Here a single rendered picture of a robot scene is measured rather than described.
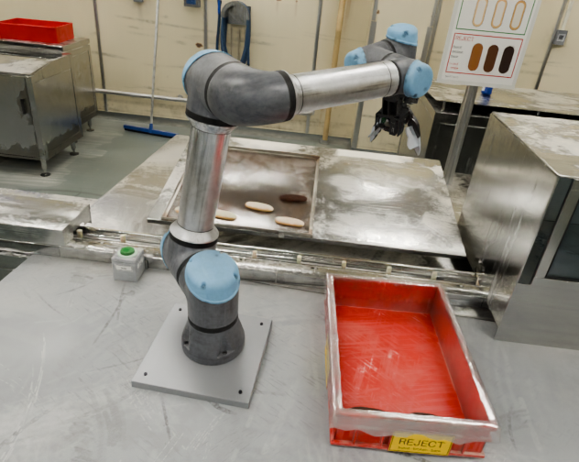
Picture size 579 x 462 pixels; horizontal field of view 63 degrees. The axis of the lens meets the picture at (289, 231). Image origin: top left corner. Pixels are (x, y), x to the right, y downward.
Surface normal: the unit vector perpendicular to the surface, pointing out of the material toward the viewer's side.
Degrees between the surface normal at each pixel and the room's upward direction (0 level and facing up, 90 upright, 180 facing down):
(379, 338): 0
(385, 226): 10
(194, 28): 90
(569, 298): 91
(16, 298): 0
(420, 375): 0
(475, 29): 90
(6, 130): 90
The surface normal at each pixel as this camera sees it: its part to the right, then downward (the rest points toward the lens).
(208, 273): 0.15, -0.77
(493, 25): -0.01, 0.50
